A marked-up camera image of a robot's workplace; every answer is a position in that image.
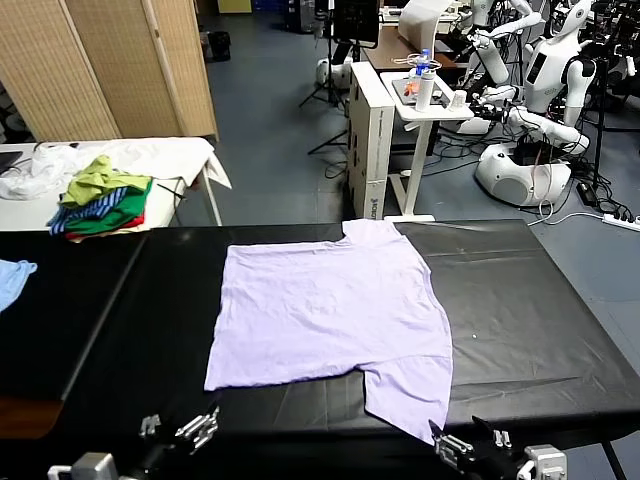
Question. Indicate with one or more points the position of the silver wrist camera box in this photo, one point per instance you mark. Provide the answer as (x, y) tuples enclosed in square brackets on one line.
[(90, 467), (547, 462)]

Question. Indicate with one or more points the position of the white humanoid robot black shoulders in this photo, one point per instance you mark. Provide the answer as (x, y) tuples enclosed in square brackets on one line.
[(545, 70)]

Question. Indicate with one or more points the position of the light blue garment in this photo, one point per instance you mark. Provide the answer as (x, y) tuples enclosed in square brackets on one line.
[(12, 285)]

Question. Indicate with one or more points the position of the small white robot base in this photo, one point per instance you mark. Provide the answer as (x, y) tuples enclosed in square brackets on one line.
[(336, 72)]

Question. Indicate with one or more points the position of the crumpled white garment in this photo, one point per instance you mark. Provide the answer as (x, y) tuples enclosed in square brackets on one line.
[(47, 162)]

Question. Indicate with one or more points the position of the gray tray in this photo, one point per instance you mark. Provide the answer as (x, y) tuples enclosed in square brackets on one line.
[(442, 92)]

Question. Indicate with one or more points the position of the clear blue-capped water bottle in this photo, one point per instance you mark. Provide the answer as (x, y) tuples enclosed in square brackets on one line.
[(423, 60)]

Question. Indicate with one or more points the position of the tall white cardboard box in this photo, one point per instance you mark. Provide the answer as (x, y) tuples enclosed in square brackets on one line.
[(372, 145)]

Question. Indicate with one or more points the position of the black tripod stand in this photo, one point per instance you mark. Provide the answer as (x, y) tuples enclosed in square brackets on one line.
[(330, 80)]

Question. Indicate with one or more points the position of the black power adapter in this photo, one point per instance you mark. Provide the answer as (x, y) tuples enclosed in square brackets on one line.
[(587, 192)]

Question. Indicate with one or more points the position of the white folding table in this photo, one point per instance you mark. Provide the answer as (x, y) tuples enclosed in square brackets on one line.
[(160, 155)]

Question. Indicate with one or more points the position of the beige folded garment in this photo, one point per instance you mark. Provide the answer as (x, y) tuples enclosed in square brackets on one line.
[(110, 235)]

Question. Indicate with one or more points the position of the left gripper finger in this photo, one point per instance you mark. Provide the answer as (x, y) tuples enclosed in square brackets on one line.
[(151, 424), (200, 429)]

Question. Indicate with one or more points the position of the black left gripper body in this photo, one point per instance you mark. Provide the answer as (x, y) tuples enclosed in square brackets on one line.
[(160, 450)]

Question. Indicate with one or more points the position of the wooden folding screen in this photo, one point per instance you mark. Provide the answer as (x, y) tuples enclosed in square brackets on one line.
[(100, 65)]

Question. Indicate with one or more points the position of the white power strip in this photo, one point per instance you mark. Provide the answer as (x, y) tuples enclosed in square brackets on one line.
[(622, 219)]

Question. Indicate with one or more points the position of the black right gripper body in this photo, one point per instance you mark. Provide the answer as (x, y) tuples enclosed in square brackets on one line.
[(495, 465)]

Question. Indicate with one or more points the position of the white side table frame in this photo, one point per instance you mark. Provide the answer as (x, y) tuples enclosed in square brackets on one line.
[(212, 200)]

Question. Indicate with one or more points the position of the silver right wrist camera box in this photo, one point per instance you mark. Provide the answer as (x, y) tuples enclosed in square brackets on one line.
[(547, 462)]

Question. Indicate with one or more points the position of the black monitor panel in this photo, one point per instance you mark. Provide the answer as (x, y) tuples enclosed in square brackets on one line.
[(356, 20)]

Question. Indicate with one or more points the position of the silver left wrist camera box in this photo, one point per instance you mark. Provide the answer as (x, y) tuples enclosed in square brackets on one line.
[(90, 467)]

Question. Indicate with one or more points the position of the white standing desk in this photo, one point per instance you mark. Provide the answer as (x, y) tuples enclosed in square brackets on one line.
[(425, 145)]

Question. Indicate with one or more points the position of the brown wooden desk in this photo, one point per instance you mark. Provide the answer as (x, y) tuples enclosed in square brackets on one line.
[(387, 52)]

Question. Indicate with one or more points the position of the large white robot base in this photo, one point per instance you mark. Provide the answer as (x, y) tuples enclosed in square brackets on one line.
[(510, 177)]

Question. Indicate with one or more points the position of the black plastic table cover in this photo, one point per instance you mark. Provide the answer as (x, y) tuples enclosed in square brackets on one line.
[(500, 310), (60, 310)]

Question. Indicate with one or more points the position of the small orange item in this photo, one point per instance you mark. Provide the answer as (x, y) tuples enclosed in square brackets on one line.
[(411, 88)]

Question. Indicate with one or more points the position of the lime green garment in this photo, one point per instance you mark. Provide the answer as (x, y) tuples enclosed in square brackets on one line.
[(92, 180)]

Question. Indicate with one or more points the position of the black trash bin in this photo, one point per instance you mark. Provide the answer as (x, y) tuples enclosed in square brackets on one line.
[(217, 46)]

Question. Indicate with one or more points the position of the white thermos bottle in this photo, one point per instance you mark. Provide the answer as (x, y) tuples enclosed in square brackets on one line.
[(424, 92)]

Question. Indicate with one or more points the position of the lavender t-shirt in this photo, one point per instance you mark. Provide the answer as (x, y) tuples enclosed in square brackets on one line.
[(325, 310)]

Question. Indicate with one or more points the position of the red folded garment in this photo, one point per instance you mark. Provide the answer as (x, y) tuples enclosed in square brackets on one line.
[(132, 221)]

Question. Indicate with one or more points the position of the green folded garment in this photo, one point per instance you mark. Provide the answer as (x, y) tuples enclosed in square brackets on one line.
[(127, 205)]

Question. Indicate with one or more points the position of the blue striped garment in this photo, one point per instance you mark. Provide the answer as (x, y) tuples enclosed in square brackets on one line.
[(95, 207)]

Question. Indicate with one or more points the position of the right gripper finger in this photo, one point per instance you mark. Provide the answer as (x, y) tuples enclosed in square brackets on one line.
[(452, 446), (497, 437)]

